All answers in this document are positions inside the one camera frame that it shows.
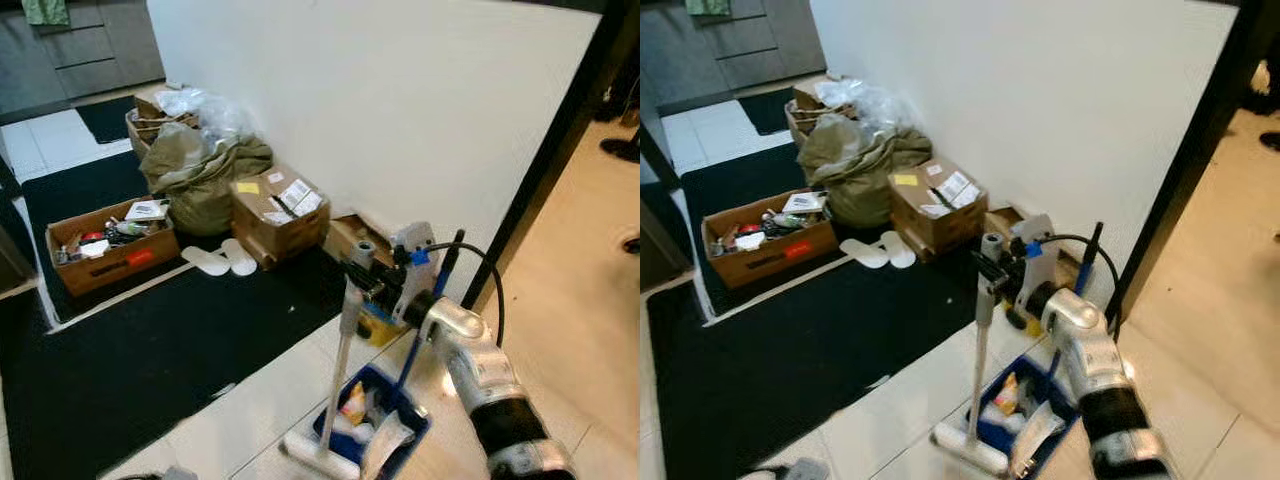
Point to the white floor strip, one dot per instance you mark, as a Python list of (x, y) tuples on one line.
[(775, 293), (120, 300)]

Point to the green hanging towel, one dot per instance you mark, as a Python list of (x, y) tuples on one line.
[(708, 6), (45, 10)]

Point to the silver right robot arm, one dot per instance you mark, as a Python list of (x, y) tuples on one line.
[(480, 365), (1095, 355)]

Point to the black door frame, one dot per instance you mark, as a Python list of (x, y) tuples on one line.
[(547, 150), (1192, 150)]

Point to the grey kitchen cabinet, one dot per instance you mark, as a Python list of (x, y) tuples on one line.
[(750, 50), (90, 50)]

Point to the white crumpled wrapper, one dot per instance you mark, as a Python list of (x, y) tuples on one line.
[(1035, 445), (385, 450)]

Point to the small torn cardboard box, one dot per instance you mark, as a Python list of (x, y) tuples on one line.
[(350, 232), (998, 225)]

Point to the open cardboard box red label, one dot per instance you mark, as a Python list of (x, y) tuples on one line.
[(765, 262), (110, 270)]

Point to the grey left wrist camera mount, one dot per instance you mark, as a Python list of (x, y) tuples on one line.
[(177, 473), (807, 470)]

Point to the olive green fabric sack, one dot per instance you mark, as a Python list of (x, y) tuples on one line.
[(865, 180), (205, 185)]

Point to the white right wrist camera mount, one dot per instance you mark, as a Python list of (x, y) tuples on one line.
[(1035, 265), (415, 275)]

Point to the sealed cardboard box with labels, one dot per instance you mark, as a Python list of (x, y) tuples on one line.
[(270, 225), (925, 220)]

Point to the yellow snack packet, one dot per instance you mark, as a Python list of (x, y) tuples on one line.
[(1006, 394), (353, 403)]

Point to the white flat booklet box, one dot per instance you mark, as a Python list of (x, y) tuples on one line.
[(148, 210), (805, 203)]

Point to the clear plastic bag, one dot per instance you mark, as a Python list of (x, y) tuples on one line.
[(215, 115), (875, 105)]

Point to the yellow bucket with blue band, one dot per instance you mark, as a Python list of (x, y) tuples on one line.
[(1022, 320), (378, 325)]

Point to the cardboard box with wooden slats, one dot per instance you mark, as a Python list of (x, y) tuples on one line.
[(145, 125), (800, 120)]

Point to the dark kitchen floor mat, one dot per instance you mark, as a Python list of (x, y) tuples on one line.
[(770, 112), (105, 120)]

